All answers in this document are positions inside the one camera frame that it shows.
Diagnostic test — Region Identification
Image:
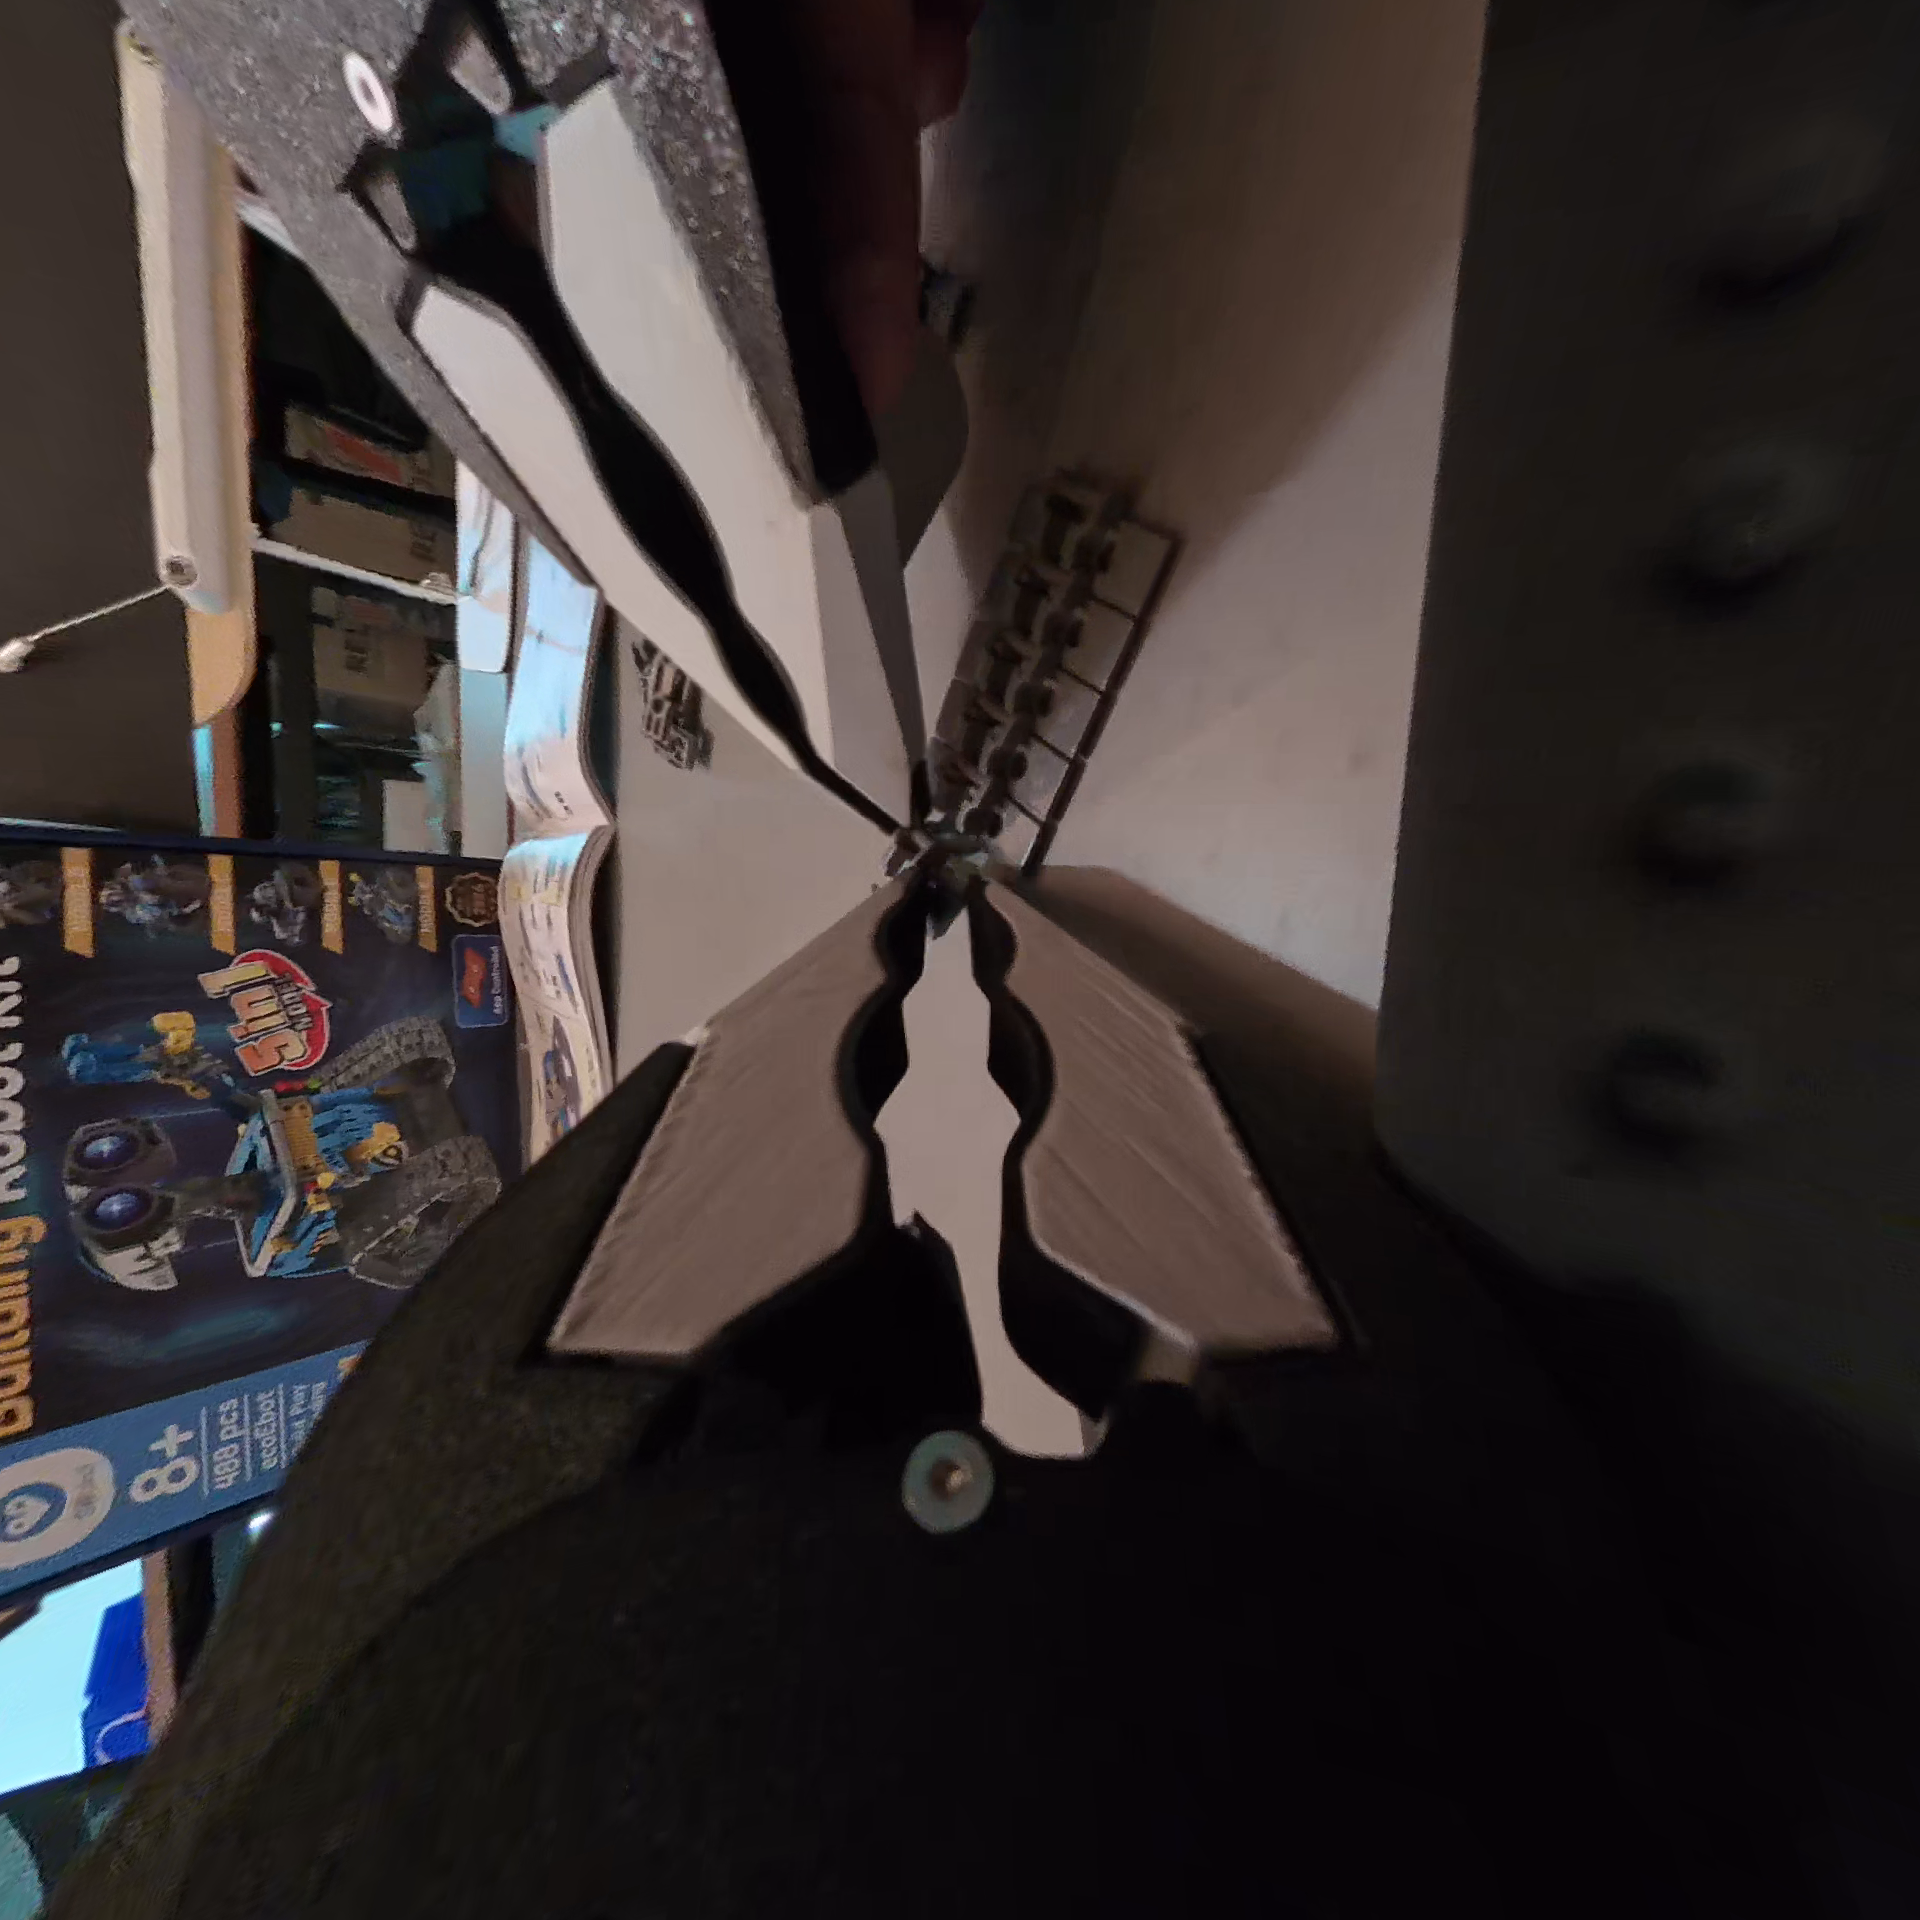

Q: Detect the grey desk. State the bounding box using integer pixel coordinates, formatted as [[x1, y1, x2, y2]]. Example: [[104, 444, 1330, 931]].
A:
[[600, 0, 1489, 1466]]

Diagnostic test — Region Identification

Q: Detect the black perforated foam pad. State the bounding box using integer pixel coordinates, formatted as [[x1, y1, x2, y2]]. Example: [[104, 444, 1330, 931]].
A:
[[1377, 0, 1920, 1353]]

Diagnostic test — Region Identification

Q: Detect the pile of grey track pieces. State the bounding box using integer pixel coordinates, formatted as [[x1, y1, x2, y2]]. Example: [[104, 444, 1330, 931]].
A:
[[632, 638, 717, 774]]

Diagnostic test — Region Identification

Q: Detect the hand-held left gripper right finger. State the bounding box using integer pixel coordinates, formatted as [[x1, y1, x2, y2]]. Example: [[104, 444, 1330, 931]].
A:
[[965, 882, 1341, 1390]]

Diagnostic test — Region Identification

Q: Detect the black board panel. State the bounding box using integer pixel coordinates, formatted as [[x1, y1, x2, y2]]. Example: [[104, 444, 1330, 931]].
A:
[[0, 0, 208, 835]]

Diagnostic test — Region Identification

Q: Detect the white book stand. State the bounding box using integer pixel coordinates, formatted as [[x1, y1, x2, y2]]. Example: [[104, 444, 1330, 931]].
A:
[[0, 24, 261, 835]]

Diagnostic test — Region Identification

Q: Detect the grey track chain segment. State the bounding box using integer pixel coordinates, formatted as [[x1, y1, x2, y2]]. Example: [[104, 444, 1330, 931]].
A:
[[885, 472, 1182, 890]]

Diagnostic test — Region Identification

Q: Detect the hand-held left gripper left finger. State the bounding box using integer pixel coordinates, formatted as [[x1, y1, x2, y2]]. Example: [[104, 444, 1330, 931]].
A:
[[544, 878, 924, 1364]]

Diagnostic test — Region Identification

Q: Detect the toy kit box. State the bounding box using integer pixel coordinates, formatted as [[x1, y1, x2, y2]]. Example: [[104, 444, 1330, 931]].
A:
[[0, 817, 530, 1603]]

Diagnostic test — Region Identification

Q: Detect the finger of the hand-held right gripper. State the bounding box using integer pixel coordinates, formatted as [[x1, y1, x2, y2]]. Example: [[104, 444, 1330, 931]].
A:
[[533, 75, 932, 829], [397, 276, 902, 836]]

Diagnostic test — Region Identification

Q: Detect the instruction manual booklet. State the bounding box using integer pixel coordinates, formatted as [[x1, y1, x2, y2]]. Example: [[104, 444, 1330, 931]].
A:
[[491, 450, 627, 1146]]

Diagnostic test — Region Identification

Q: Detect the cardboard box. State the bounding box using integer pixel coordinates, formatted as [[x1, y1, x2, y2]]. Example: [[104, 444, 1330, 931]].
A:
[[257, 405, 462, 590]]

